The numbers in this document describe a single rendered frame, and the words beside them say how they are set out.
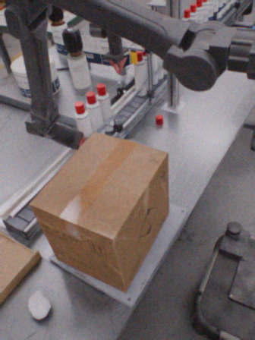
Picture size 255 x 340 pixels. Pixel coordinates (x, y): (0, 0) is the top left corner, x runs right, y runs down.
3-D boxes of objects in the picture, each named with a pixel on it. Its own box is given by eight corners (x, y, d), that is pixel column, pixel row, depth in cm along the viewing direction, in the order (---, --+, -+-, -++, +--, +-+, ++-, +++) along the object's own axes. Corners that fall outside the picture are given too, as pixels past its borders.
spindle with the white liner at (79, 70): (82, 83, 164) (68, 23, 143) (96, 87, 160) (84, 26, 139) (70, 92, 159) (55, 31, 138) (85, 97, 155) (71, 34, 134)
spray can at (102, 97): (106, 124, 139) (99, 80, 124) (117, 127, 136) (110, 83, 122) (99, 130, 136) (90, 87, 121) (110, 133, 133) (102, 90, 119)
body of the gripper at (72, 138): (62, 125, 118) (50, 120, 112) (85, 133, 114) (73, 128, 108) (56, 142, 119) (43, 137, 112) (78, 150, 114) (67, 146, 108)
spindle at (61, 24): (64, 49, 191) (51, -3, 170) (77, 52, 187) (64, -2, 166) (55, 56, 186) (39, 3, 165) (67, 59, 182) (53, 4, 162)
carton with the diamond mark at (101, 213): (107, 190, 116) (94, 130, 97) (169, 212, 106) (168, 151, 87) (56, 259, 98) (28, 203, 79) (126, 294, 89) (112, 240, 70)
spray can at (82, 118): (88, 141, 131) (77, 98, 117) (98, 145, 129) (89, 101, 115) (80, 149, 129) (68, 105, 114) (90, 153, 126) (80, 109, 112)
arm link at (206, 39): (237, 48, 51) (247, 29, 53) (176, 41, 55) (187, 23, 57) (233, 93, 58) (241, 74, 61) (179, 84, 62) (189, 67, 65)
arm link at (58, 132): (51, 139, 103) (57, 122, 103) (35, 134, 106) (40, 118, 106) (64, 143, 109) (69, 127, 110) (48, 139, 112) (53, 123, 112)
